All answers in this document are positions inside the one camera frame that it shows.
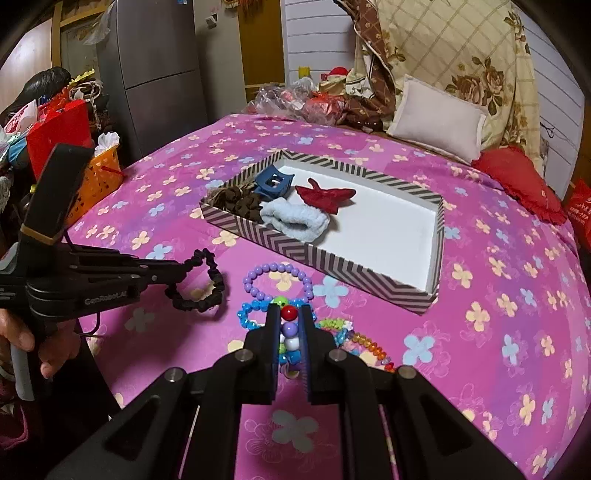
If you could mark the clear plastic bag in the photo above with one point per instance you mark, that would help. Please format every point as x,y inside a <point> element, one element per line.
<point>272,99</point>

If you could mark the red plastic stick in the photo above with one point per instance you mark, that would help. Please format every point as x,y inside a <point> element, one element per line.
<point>113,170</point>

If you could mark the light blue headband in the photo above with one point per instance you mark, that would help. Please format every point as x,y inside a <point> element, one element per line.
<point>295,219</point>

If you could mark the red plastic bag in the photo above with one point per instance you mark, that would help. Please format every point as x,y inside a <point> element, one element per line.
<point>579,207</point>

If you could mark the red packet in plastic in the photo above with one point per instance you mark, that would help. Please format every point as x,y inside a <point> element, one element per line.
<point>323,108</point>

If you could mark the wooden door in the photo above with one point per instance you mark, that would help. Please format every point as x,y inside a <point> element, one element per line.
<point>261,46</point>

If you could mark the white bag with red print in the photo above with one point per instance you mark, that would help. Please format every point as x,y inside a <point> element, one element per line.
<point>21,120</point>

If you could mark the orange plastic basket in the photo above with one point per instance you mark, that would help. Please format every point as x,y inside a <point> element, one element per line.
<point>99,180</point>

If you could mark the beige floral quilt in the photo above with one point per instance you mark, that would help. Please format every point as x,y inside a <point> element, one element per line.
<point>461,41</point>

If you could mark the yellow-trimmed cloth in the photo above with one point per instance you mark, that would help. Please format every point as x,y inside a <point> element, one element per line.
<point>83,77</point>

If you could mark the person's left hand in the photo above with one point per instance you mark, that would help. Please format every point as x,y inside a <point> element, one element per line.
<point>60,350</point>

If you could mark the pale tall cabinet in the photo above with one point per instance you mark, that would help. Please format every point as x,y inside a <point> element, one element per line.
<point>221,69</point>

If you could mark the red-hatted plush doll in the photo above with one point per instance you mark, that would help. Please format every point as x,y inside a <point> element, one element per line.
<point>339,71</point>

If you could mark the black scrunchie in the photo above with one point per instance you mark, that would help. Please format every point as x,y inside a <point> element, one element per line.
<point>219,281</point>

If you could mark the grey refrigerator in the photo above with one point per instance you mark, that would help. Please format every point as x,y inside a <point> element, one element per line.
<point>157,69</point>

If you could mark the striped shallow box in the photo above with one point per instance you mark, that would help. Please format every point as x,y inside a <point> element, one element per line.
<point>392,230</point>

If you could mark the red paper bag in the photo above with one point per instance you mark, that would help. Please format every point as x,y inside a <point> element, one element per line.
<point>60,124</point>

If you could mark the white crumpled plastic bag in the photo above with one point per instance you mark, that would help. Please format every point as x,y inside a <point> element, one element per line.
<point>107,141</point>

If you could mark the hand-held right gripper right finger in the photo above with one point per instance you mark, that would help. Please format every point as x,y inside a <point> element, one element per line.
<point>304,341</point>

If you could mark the brown scrunchie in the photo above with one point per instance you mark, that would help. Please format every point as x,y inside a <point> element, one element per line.
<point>244,205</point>

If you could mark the brown patterned blanket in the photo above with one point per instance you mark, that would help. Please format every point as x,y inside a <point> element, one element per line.
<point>369,110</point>

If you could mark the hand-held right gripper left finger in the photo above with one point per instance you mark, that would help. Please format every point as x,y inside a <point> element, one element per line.
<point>276,332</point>

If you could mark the wooden wardrobe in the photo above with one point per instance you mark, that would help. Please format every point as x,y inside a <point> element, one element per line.
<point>27,50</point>

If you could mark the pink floral bedsheet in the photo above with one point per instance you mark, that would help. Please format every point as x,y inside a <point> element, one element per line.
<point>485,277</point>

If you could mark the white pillow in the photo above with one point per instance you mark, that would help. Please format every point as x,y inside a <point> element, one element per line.
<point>438,120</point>

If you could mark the blue hair claw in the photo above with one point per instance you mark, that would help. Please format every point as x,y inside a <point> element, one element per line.
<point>268,182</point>

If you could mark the red bow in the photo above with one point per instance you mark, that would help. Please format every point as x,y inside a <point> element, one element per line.
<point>323,196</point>

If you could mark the red ruffled cushion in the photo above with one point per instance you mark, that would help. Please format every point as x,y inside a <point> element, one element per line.
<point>517,180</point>

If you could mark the yellow bottle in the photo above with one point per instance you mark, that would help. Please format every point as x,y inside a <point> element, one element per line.
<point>304,73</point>

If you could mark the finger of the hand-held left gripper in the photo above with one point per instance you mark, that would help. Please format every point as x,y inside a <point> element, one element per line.
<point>147,285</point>
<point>138,266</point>

